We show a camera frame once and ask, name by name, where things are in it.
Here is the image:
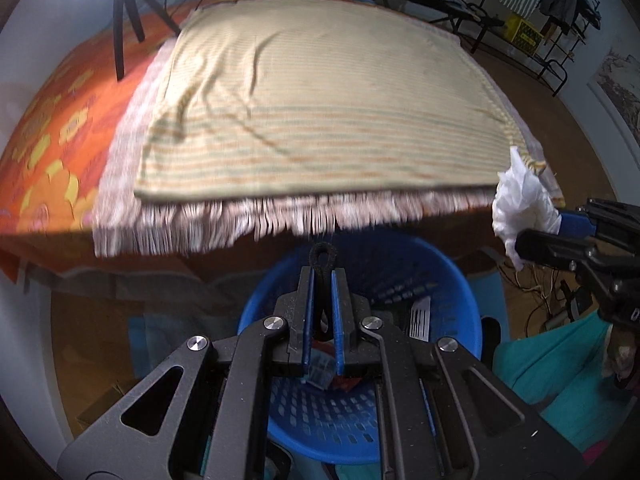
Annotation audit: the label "white tissue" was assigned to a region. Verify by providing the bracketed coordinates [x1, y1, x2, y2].
[491, 146, 563, 271]

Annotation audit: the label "fringed woven blanket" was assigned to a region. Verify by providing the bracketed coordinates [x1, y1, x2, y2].
[92, 35, 566, 258]

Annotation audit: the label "white power strip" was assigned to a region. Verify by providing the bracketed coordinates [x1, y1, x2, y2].
[544, 309, 577, 332]

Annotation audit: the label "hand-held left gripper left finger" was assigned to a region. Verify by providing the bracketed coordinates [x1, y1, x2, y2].
[57, 266, 316, 480]

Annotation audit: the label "blue plastic basket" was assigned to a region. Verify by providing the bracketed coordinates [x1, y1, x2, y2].
[236, 232, 484, 467]

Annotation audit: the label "yellow striped blanket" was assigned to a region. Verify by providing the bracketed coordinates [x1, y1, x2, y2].
[134, 0, 551, 206]

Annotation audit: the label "blue floor mat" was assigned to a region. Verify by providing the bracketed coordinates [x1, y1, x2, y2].
[127, 310, 166, 376]

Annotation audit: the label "light blue plastic wrapper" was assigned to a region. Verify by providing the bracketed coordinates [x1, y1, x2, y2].
[304, 352, 335, 391]

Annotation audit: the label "white floor cable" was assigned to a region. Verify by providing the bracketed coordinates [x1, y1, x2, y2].
[500, 260, 586, 331]

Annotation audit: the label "cardboard piece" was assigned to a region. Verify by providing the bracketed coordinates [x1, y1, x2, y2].
[75, 385, 136, 436]

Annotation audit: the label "wall poster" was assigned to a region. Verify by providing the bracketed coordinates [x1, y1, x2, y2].
[592, 47, 640, 138]

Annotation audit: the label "black tripod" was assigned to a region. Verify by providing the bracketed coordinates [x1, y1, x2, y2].
[105, 0, 182, 82]

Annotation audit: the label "yellow plastic crate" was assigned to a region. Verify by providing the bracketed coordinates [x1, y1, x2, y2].
[504, 14, 546, 56]

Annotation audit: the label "black drying rack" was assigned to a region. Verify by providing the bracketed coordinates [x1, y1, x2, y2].
[470, 0, 606, 97]

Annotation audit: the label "person's teal pants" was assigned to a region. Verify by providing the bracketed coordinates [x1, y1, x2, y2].
[492, 309, 640, 458]

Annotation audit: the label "black folding chair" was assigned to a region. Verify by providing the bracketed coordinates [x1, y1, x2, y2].
[372, 0, 506, 56]

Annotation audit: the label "orange floral bed sheet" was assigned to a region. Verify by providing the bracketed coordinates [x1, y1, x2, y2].
[0, 0, 381, 286]

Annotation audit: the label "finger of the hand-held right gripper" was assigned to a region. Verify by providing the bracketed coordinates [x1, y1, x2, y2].
[515, 228, 601, 273]
[557, 199, 640, 241]

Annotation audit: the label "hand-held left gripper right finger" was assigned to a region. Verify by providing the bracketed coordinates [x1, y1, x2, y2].
[331, 267, 586, 480]

